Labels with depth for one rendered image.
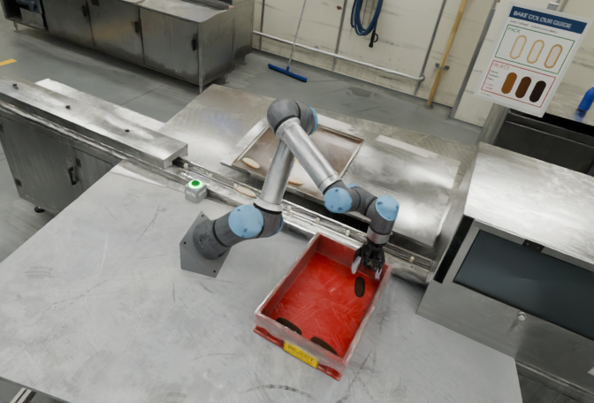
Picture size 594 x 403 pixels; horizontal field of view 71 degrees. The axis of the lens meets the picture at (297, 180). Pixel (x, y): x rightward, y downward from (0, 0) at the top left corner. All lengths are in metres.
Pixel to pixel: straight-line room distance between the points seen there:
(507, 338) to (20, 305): 1.60
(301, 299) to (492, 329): 0.65
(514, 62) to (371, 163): 0.79
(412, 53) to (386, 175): 3.36
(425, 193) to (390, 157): 0.27
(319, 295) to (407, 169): 0.85
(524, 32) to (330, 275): 1.37
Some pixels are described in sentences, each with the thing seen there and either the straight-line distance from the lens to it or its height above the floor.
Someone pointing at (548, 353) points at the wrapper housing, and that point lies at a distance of 1.67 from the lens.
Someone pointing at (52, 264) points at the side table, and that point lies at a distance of 1.75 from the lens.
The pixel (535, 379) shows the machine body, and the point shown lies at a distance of 1.78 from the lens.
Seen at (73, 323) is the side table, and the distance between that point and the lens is 1.56.
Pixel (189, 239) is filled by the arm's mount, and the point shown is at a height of 0.94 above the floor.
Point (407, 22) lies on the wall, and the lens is 5.23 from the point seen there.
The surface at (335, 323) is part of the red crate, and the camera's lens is 1.52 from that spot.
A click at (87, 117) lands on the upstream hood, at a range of 2.41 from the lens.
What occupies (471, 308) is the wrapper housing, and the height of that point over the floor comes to 0.96.
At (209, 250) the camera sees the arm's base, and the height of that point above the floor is 0.91.
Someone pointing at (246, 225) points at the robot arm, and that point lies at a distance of 1.46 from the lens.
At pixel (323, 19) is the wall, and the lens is 5.53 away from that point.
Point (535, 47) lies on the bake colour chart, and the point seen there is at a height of 1.57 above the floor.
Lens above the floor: 2.04
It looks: 36 degrees down
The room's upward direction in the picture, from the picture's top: 9 degrees clockwise
